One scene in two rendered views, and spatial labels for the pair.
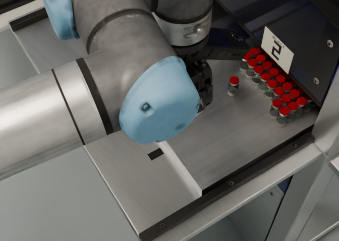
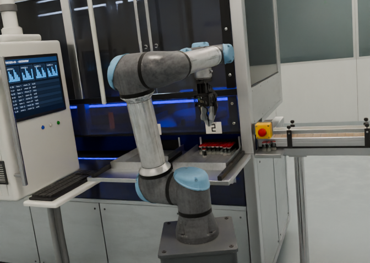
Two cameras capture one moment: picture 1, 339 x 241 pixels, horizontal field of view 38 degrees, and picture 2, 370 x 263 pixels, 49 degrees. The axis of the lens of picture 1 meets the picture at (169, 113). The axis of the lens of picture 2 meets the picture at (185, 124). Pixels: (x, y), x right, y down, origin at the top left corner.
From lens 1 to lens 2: 1.46 m
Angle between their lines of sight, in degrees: 54
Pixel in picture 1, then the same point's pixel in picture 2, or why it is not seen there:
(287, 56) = (218, 125)
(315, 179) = (254, 173)
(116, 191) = not seen: hidden behind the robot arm
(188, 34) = (209, 72)
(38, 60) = (117, 177)
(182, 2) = not seen: hidden behind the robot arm
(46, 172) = not seen: outside the picture
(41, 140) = (214, 52)
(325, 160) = (252, 156)
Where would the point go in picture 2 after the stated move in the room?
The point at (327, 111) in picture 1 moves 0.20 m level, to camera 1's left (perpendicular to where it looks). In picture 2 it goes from (243, 132) to (213, 140)
